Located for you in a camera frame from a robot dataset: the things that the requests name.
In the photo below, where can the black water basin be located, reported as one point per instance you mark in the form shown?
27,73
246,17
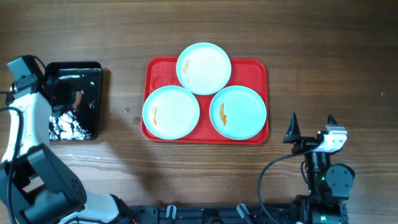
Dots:
81,123

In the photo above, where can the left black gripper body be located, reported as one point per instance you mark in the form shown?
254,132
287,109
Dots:
58,90

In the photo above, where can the green yellow sponge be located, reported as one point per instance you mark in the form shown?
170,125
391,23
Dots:
77,101

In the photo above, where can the red plastic tray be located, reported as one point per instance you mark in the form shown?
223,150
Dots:
249,72

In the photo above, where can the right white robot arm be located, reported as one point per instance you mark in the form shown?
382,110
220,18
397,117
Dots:
328,184

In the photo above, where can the light blue plate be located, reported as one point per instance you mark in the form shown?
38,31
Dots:
238,112
170,112
203,68

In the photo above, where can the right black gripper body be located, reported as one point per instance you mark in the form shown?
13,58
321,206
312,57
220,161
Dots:
308,144

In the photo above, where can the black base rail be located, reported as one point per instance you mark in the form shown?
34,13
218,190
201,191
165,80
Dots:
276,213

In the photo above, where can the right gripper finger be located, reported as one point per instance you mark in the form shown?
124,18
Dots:
293,134
331,120

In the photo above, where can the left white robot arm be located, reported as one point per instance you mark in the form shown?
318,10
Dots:
36,186

